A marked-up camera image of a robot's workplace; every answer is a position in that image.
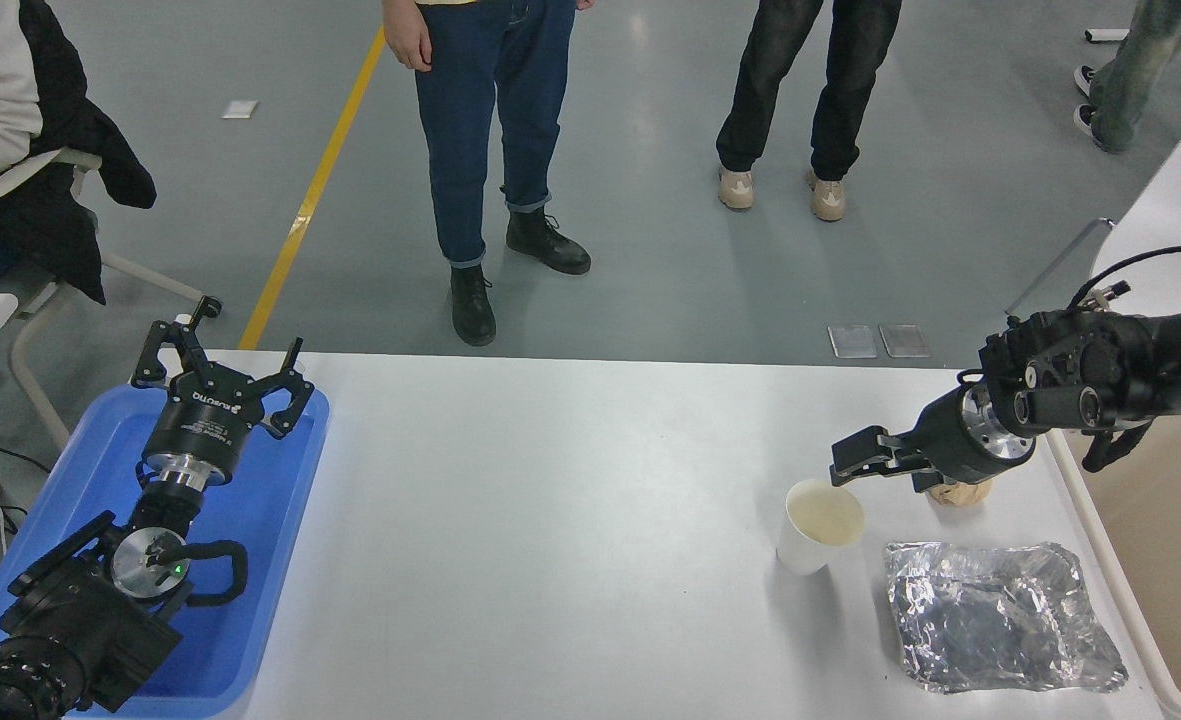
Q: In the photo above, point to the large pale bin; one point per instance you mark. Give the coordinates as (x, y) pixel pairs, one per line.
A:
(1170, 560)

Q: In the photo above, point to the white round table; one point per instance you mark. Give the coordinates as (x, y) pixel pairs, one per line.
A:
(1175, 220)

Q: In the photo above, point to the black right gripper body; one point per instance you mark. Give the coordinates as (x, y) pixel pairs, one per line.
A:
(950, 445)

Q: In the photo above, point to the standing person's right hand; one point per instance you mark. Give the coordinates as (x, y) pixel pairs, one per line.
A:
(408, 35)

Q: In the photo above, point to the blue plastic tray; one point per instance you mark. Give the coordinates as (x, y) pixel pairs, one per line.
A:
(250, 560)

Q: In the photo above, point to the white paper cup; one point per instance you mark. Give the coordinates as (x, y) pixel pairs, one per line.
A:
(815, 530)

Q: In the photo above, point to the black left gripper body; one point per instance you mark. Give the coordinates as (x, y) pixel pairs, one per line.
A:
(205, 425)

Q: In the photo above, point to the crumpled silver foil tray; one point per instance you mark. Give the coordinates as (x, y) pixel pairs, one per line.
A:
(1000, 620)

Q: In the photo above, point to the black jacket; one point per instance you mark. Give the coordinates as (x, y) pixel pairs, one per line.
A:
(50, 200)

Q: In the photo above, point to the white paper scrap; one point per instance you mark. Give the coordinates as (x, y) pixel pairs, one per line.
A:
(240, 110)

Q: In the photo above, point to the crumpled tan paper ball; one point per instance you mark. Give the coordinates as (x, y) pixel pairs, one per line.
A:
(965, 494)

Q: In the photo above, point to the standing person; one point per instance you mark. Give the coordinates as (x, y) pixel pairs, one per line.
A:
(470, 120)

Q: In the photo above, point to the white office chair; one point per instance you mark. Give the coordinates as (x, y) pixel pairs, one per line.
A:
(140, 275)

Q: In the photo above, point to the clear floor plate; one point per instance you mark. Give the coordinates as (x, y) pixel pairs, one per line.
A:
(852, 341)
(905, 340)

